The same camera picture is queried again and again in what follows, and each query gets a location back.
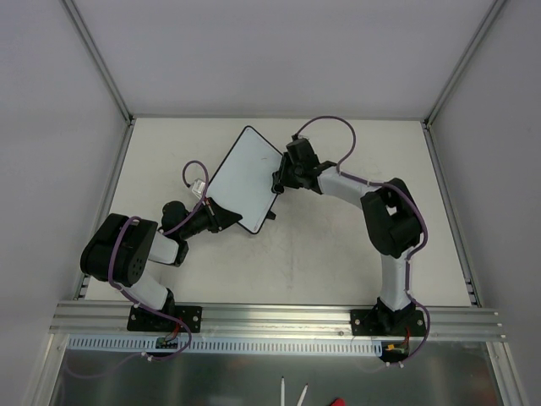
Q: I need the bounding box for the small black-framed whiteboard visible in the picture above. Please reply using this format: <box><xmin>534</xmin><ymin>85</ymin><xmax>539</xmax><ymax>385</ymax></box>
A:
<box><xmin>206</xmin><ymin>126</ymin><xmax>282</xmax><ymax>234</ymax></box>

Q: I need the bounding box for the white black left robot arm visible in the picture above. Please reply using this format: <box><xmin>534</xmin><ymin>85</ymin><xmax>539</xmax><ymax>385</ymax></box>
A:
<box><xmin>80</xmin><ymin>198</ymin><xmax>243</xmax><ymax>330</ymax></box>

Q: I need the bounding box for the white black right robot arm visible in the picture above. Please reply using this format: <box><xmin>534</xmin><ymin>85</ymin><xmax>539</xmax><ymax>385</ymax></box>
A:
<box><xmin>271</xmin><ymin>135</ymin><xmax>426</xmax><ymax>335</ymax></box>

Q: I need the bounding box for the white stick left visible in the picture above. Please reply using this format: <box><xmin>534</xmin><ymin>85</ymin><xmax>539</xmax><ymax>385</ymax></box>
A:
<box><xmin>280</xmin><ymin>376</ymin><xmax>286</xmax><ymax>406</ymax></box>

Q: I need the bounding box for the white stick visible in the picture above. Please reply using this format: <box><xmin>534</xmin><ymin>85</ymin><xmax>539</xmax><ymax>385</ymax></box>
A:
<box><xmin>296</xmin><ymin>383</ymin><xmax>309</xmax><ymax>406</ymax></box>
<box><xmin>280</xmin><ymin>376</ymin><xmax>286</xmax><ymax>406</ymax></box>

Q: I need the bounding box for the white stick right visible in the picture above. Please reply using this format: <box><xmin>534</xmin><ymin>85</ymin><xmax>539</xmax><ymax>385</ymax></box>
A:
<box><xmin>296</xmin><ymin>383</ymin><xmax>309</xmax><ymax>406</ymax></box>

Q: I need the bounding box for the red object at bottom edge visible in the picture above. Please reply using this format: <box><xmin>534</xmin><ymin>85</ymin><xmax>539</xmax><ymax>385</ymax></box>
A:
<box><xmin>329</xmin><ymin>398</ymin><xmax>346</xmax><ymax>406</ymax></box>

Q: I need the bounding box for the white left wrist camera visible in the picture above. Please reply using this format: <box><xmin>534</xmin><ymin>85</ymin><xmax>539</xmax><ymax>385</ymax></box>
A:
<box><xmin>191</xmin><ymin>178</ymin><xmax>207</xmax><ymax>201</ymax></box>

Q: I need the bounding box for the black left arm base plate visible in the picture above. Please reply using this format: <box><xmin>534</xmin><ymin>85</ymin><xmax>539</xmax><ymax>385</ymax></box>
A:
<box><xmin>127</xmin><ymin>304</ymin><xmax>203</xmax><ymax>333</ymax></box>

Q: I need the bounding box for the left aluminium frame post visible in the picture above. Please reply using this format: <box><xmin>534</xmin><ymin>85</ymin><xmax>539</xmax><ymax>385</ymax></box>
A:
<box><xmin>60</xmin><ymin>0</ymin><xmax>133</xmax><ymax>125</ymax></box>

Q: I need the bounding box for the aluminium frame post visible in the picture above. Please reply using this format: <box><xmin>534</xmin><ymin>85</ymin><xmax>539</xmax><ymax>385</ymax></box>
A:
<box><xmin>60</xmin><ymin>0</ymin><xmax>133</xmax><ymax>125</ymax></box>
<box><xmin>424</xmin><ymin>0</ymin><xmax>508</xmax><ymax>129</ymax></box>

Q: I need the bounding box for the aluminium mounting rail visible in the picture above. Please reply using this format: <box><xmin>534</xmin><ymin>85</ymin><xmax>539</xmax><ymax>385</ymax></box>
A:
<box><xmin>49</xmin><ymin>300</ymin><xmax>507</xmax><ymax>342</ymax></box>

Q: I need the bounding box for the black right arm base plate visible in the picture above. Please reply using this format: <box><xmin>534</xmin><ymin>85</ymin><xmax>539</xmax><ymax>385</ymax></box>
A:
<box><xmin>349</xmin><ymin>309</ymin><xmax>427</xmax><ymax>337</ymax></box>

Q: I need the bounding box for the white slotted cable duct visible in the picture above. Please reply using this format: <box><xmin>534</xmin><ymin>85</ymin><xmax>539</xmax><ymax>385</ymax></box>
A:
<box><xmin>66</xmin><ymin>335</ymin><xmax>383</xmax><ymax>357</ymax></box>

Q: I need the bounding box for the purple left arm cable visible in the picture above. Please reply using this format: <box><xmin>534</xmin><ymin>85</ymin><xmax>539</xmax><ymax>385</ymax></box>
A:
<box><xmin>63</xmin><ymin>160</ymin><xmax>210</xmax><ymax>379</ymax></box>

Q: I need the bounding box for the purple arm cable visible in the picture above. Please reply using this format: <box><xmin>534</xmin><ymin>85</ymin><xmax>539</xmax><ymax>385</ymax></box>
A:
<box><xmin>63</xmin><ymin>160</ymin><xmax>210</xmax><ymax>379</ymax></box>
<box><xmin>291</xmin><ymin>115</ymin><xmax>431</xmax><ymax>368</ymax></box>

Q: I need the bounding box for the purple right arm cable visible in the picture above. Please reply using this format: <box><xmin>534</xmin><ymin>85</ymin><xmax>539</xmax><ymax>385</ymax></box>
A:
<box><xmin>291</xmin><ymin>115</ymin><xmax>431</xmax><ymax>368</ymax></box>

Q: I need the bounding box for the right aluminium frame post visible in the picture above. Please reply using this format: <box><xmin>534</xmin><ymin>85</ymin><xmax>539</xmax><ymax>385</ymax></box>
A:
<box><xmin>424</xmin><ymin>0</ymin><xmax>508</xmax><ymax>129</ymax></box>

